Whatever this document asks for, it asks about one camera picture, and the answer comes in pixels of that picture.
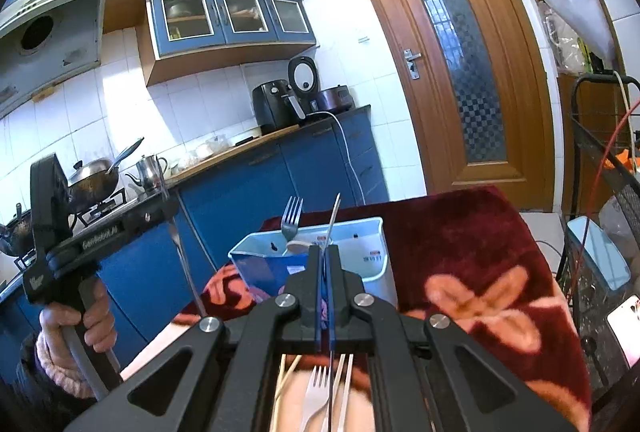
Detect white power cable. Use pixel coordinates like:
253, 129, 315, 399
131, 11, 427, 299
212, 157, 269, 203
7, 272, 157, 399
306, 110, 369, 207

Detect white and blue utensil holder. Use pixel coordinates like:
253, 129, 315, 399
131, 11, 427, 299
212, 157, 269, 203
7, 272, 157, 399
228, 216, 389, 309

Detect metal pot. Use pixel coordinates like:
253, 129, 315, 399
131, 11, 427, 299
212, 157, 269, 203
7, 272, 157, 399
164, 0, 202, 21

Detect blue base cabinets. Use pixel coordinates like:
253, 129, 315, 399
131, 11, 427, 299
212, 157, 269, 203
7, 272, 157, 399
0, 106, 392, 365

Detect white plastic utensil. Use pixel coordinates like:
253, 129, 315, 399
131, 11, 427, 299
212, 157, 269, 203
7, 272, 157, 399
332, 354, 355, 432

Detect white handled fork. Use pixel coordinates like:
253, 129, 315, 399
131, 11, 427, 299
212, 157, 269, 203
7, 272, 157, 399
299, 363, 332, 432

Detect phone with pink screen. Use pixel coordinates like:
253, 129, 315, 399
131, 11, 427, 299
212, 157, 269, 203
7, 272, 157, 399
606, 294, 640, 354

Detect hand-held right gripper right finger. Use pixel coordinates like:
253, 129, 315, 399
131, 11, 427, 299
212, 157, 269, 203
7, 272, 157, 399
326, 246, 576, 432

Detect black air fryer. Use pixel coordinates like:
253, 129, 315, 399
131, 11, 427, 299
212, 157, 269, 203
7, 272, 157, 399
251, 80, 307, 136

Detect person's left forearm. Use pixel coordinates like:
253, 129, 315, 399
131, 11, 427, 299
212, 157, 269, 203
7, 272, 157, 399
0, 326, 103, 432

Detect person's left hand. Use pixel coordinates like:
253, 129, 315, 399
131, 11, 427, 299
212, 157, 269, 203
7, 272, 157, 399
40, 281, 112, 352

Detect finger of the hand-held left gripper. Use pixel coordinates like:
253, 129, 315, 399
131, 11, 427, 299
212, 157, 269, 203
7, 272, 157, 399
143, 198, 181, 229

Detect gas stove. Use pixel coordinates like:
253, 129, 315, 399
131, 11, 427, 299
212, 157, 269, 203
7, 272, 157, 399
0, 188, 143, 275

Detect grey range hood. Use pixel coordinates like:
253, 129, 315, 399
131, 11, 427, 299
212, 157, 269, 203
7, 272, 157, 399
0, 0, 108, 119

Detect black wire rack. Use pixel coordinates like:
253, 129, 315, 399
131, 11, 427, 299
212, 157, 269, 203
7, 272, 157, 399
554, 71, 640, 413

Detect rice cooker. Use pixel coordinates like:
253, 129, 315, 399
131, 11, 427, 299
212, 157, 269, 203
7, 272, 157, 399
287, 55, 357, 114

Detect wooden door with glass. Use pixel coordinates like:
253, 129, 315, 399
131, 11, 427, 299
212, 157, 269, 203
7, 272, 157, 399
343, 0, 557, 214

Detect light blue box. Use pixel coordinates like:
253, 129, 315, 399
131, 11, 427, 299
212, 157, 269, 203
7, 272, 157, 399
566, 215, 632, 291

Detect wok with glass lid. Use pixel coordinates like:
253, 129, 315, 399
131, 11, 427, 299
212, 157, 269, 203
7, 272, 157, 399
66, 136, 147, 214

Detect red floral blanket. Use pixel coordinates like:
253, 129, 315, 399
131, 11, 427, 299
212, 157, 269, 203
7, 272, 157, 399
120, 184, 595, 432

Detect metal door handle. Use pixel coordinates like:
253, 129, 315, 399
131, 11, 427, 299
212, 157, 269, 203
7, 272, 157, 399
402, 49, 422, 81

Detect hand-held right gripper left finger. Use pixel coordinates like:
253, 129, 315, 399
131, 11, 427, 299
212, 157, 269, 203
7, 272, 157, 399
62, 244, 327, 432

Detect metal kettle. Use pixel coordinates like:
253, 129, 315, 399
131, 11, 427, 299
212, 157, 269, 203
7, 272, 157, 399
125, 154, 169, 194

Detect dark frying pan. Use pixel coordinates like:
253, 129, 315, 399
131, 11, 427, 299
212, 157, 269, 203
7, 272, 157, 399
0, 203, 35, 259

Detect orange cable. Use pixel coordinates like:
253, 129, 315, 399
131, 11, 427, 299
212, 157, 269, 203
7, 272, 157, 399
574, 98, 640, 315

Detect metal fork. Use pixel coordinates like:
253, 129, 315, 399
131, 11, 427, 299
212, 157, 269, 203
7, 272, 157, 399
280, 196, 305, 244

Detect blue glass door cabinet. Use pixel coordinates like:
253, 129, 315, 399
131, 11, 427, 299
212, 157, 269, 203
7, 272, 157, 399
135, 0, 319, 88

